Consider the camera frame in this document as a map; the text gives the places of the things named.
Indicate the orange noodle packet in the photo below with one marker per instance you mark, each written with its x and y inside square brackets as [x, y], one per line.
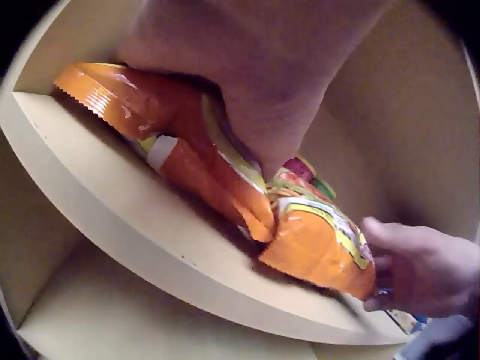
[112, 97]
[318, 243]
[221, 187]

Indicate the person's right hand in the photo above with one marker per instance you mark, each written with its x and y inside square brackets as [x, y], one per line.
[431, 270]

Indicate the person's right fingers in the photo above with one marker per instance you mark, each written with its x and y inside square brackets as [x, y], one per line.
[378, 302]

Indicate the person's left fingers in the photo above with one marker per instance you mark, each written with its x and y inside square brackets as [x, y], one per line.
[268, 131]

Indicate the cream wooden shelf unit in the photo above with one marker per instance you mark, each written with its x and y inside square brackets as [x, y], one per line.
[123, 210]

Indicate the person's right thumb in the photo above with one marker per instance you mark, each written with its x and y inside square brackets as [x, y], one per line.
[382, 234]

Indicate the blue and white packet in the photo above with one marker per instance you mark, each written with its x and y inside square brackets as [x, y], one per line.
[407, 320]

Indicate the person's left hand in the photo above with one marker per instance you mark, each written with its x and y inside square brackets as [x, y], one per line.
[240, 48]

